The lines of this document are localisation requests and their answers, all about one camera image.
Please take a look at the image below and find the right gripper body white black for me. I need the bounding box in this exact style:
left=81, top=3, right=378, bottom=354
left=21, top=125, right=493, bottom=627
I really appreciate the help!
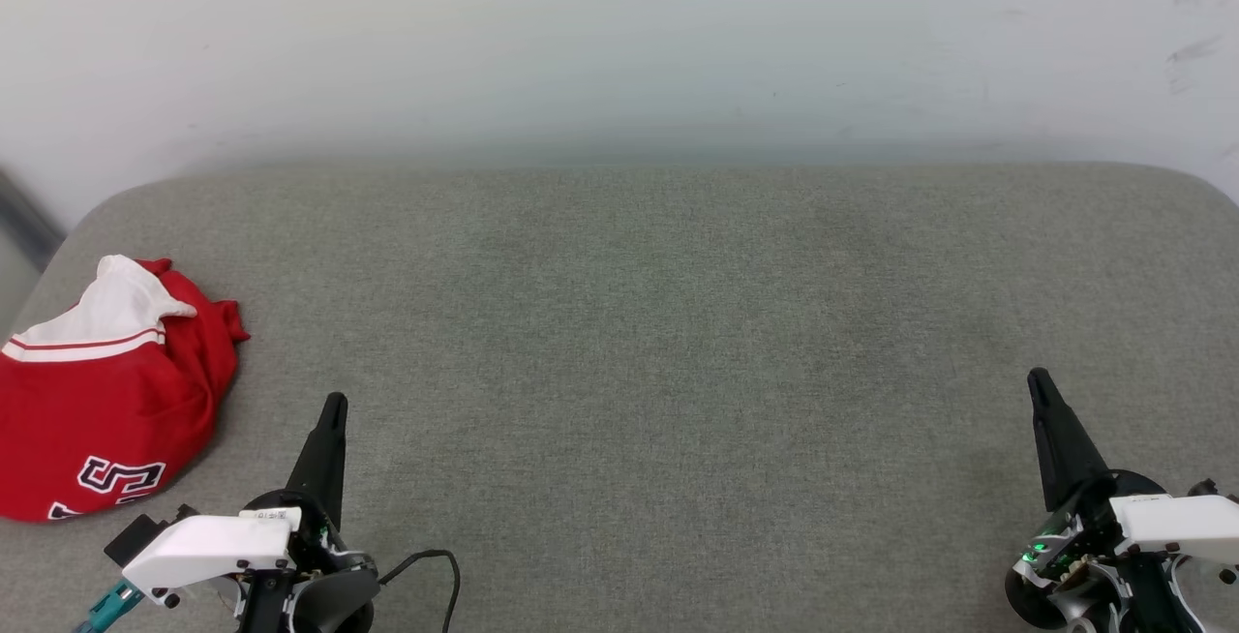
left=1005, top=468, right=1239, bottom=633

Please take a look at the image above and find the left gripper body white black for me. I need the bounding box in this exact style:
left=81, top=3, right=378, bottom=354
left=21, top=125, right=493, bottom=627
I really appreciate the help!
left=121, top=488, right=380, bottom=633

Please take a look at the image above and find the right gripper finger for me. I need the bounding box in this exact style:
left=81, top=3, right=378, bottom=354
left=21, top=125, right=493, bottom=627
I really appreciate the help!
left=1028, top=368, right=1114, bottom=514

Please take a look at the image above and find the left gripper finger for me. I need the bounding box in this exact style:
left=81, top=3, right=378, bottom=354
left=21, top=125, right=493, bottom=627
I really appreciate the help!
left=286, top=393, right=348, bottom=529

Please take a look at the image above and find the red Bulls 23 jersey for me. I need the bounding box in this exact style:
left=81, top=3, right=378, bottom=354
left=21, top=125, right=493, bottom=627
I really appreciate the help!
left=0, top=255, right=251, bottom=524

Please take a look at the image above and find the grey fabric sofa seat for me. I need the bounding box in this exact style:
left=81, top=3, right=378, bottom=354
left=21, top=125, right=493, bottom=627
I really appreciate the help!
left=0, top=161, right=1239, bottom=633

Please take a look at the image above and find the teal cable connector plug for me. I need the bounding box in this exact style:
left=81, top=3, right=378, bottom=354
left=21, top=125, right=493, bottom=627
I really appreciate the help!
left=76, top=580, right=146, bottom=633

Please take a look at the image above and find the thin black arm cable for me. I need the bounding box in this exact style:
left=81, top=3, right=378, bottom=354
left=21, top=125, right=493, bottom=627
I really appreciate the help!
left=378, top=549, right=462, bottom=633

